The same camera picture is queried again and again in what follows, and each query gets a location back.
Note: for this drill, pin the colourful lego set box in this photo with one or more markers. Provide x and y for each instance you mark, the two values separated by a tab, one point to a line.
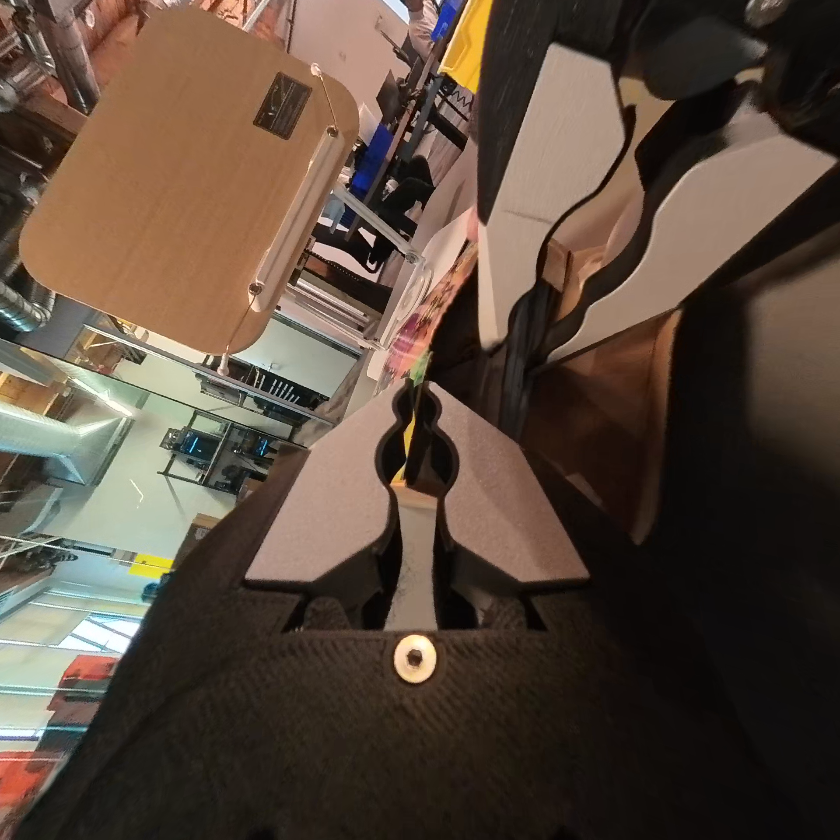
446	295

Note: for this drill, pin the yellow plastic bin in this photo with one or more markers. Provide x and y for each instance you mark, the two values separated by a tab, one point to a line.
469	46

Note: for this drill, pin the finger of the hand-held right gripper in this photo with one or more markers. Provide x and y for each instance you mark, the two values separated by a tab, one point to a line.
722	216
544	144

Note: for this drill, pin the silver ventilation duct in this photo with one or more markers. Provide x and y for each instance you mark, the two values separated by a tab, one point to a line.
52	439

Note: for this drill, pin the yellow wall sign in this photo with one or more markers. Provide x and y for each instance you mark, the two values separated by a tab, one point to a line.
151	565

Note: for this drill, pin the corrugated silver duct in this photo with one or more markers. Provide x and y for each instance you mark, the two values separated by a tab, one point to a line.
26	305

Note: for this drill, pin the red equipment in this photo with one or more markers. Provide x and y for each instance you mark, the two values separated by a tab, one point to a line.
85	676

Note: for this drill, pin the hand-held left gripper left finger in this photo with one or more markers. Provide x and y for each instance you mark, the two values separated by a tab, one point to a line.
328	512

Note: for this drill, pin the black office chair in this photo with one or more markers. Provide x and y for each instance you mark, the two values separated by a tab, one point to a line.
407	197

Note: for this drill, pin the metal shelf rack with printers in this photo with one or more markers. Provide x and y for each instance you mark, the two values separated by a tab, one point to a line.
197	446

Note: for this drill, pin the wooden board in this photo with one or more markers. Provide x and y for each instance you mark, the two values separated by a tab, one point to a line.
184	164

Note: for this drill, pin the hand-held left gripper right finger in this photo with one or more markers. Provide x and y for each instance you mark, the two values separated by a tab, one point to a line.
505	518

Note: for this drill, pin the blue plastic bin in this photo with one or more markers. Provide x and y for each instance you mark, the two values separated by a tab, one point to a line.
374	157

